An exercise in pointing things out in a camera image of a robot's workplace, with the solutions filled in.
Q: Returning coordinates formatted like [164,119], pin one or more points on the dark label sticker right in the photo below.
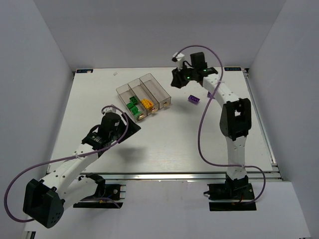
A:
[232,69]

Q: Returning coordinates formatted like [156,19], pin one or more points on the aluminium table front rail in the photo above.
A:
[210,176]

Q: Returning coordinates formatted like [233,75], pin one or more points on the small green lego brick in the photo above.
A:
[134,110]

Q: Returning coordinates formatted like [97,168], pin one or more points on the clear middle bin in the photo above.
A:
[141,91]

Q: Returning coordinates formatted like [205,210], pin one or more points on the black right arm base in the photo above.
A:
[222,200]

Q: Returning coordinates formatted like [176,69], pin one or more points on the dark label sticker left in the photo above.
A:
[84,71]

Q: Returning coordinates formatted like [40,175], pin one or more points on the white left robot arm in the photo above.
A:
[46,199]

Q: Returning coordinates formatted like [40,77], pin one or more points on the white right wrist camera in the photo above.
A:
[178,59]

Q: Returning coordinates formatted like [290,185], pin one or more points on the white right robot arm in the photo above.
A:
[235,123]

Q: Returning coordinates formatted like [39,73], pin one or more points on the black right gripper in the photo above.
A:
[178,78]

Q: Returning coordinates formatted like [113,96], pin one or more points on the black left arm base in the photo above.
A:
[106,195]

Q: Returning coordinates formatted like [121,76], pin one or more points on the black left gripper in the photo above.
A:
[130,127]

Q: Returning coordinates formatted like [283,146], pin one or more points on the dark label sticker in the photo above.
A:
[84,71]
[232,69]

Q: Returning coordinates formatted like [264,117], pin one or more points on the yellow rectangular lego brick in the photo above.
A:
[145,104]

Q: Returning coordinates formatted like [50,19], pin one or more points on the clear right bin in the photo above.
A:
[155,88]

